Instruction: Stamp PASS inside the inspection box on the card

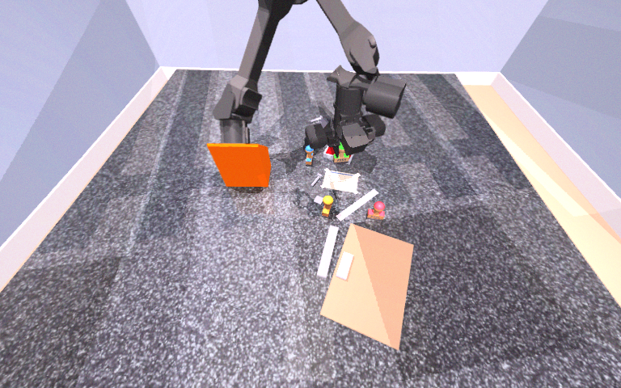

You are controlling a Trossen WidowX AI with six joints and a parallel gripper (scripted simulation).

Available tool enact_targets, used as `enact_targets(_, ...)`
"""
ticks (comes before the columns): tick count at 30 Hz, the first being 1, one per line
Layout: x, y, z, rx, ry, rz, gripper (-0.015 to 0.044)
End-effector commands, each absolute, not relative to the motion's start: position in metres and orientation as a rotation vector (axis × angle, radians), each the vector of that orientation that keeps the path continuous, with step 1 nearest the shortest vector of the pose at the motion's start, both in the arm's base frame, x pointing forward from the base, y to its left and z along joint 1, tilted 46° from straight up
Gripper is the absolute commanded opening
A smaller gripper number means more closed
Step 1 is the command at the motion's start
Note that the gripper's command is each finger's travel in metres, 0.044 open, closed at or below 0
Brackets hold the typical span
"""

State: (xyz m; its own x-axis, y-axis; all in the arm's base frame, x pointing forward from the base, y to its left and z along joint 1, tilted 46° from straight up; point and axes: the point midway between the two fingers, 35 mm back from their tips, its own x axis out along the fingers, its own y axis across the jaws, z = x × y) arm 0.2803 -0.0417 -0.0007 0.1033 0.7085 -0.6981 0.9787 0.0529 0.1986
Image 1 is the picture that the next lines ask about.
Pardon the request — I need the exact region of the white flat strip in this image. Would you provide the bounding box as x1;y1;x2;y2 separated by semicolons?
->
336;189;378;221

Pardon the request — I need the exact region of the white rectangular bar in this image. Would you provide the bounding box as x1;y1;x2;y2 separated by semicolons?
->
317;226;339;279

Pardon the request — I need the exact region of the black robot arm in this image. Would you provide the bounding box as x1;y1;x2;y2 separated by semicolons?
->
212;0;406;155

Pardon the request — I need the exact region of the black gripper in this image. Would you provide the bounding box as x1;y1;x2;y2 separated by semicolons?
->
305;103;386;158

